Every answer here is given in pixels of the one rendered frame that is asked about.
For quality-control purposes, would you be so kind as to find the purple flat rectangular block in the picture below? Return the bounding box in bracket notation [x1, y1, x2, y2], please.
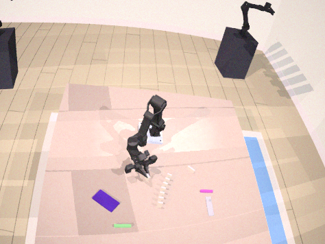
[93, 189, 120, 212]

